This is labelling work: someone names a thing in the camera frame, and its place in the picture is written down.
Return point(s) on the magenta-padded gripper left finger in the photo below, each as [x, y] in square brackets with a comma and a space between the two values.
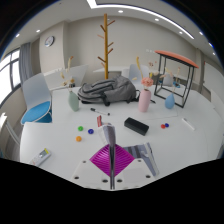
[101, 160]

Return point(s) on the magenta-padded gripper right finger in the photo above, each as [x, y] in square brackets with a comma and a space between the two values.
[122, 160]

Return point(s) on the grey striped towel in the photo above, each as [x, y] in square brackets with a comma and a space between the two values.
[109, 135]

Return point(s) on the blue round magnet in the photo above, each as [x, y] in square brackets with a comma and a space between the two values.
[166, 125]
[90, 131]

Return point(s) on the orange round magnet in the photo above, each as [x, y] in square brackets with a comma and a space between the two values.
[78, 138]

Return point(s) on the black rectangular box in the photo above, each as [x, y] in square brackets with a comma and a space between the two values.
[136, 126]

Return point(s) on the green round magnet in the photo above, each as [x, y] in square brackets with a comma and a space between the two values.
[80, 128]

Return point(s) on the black marker pen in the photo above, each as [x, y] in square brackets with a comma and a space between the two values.
[99, 111]

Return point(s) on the red round magnet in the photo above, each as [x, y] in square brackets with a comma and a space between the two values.
[163, 126]

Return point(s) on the white remote control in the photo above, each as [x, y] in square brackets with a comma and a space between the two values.
[40, 156]

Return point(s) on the pink vase with flowers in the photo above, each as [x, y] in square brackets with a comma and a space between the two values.
[144, 101]

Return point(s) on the green vase with dried stems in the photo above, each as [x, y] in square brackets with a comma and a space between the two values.
[73, 101]

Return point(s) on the grey backpack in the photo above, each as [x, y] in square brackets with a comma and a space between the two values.
[106, 89]

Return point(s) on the blue vase with dried stems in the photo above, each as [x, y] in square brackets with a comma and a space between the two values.
[169, 101]

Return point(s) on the white marker pen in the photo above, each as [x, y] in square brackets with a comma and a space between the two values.
[188, 123]

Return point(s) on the white chair with blue cushion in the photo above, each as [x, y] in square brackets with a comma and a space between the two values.
[37, 111]

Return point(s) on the white side desk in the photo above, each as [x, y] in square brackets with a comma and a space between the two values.
[4, 123]

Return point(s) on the wooden coat rack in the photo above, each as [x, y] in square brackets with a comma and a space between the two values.
[106, 50]

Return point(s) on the grey curtain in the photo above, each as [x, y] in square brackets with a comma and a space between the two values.
[25, 63]

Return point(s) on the window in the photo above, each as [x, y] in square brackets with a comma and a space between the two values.
[8, 75]

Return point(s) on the round ceiling spotlights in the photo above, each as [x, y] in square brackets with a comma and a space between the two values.
[120, 11]

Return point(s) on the long ceiling light strip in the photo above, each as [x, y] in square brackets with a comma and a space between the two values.
[143, 11]

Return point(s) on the black frame table, orange top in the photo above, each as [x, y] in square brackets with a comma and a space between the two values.
[178, 57]

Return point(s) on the round wall clock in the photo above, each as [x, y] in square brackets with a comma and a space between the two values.
[49, 41]

